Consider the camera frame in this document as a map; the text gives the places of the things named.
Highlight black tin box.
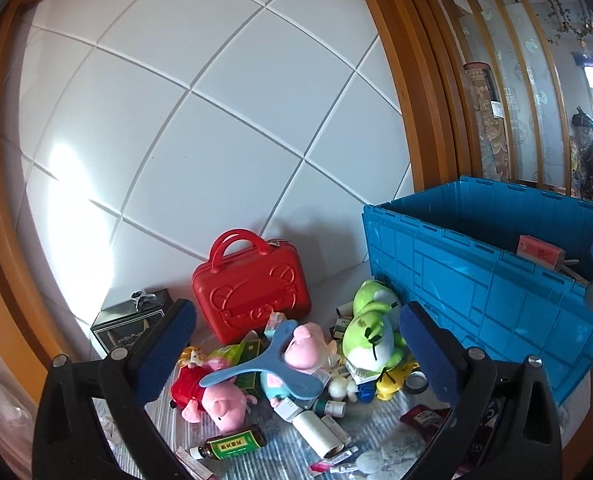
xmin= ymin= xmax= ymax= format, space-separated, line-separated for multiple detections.
xmin=90 ymin=287 xmax=170 ymax=354

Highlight blue plastic storage crate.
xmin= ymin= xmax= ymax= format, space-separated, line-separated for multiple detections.
xmin=361 ymin=176 xmax=593 ymax=408

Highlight small white box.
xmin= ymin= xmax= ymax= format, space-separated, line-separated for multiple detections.
xmin=275 ymin=397 xmax=302 ymax=421

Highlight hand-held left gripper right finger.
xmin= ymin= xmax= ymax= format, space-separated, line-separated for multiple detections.
xmin=399 ymin=301 xmax=563 ymax=480

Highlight red packet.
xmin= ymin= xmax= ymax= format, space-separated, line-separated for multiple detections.
xmin=399 ymin=406 xmax=452 ymax=442

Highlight small green-capped bottle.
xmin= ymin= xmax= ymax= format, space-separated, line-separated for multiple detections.
xmin=313 ymin=397 xmax=347 ymax=417

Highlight wooden door frame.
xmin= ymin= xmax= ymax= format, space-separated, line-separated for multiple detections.
xmin=0 ymin=0 xmax=477 ymax=376

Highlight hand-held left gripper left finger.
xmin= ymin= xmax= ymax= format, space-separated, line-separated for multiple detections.
xmin=31 ymin=298 xmax=198 ymax=480

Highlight small white plush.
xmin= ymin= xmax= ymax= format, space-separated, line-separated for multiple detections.
xmin=328 ymin=375 xmax=358 ymax=401

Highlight pink pig plush blue outfit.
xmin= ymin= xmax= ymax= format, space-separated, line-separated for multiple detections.
xmin=268 ymin=323 xmax=340 ymax=409

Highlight yellow duck toy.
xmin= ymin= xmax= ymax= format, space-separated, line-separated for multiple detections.
xmin=375 ymin=362 xmax=420 ymax=401

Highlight black tape roll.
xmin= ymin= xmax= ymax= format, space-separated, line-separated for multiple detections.
xmin=405 ymin=372 xmax=430 ymax=395

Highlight small yellow-haired doll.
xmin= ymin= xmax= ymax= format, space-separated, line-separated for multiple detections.
xmin=178 ymin=345 xmax=208 ymax=369

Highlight pink pig plush red dress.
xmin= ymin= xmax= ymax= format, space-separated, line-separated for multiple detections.
xmin=170 ymin=360 xmax=258 ymax=434

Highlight rolled patterned carpet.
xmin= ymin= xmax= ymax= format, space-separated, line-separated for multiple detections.
xmin=463 ymin=62 xmax=510 ymax=181

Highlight small dark box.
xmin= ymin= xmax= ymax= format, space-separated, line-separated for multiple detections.
xmin=330 ymin=309 xmax=353 ymax=339

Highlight blue Y-shaped plastic toy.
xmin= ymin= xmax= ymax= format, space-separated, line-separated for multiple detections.
xmin=199 ymin=320 xmax=322 ymax=401

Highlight white cylinder roll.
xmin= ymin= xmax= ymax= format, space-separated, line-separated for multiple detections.
xmin=292 ymin=409 xmax=338 ymax=459

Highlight red carton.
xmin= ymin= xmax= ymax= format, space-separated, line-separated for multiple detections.
xmin=515 ymin=234 xmax=565 ymax=269

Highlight green cardboard box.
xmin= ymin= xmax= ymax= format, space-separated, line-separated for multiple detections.
xmin=235 ymin=339 xmax=268 ymax=392

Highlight brown bottle green label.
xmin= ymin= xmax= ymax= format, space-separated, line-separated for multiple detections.
xmin=205 ymin=424 xmax=268 ymax=461

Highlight light green packet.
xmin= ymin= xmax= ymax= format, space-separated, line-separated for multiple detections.
xmin=205 ymin=344 xmax=245 ymax=372

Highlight pink and white tube box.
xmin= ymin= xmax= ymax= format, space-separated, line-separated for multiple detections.
xmin=309 ymin=444 xmax=360 ymax=474

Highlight green frog plush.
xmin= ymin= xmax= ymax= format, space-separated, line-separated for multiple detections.
xmin=341 ymin=280 xmax=408 ymax=374

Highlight red toy suitcase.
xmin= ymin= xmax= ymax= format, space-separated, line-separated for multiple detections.
xmin=192 ymin=229 xmax=312 ymax=346

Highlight wooden slatted partition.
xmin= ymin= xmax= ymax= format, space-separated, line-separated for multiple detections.
xmin=429 ymin=0 xmax=573 ymax=197

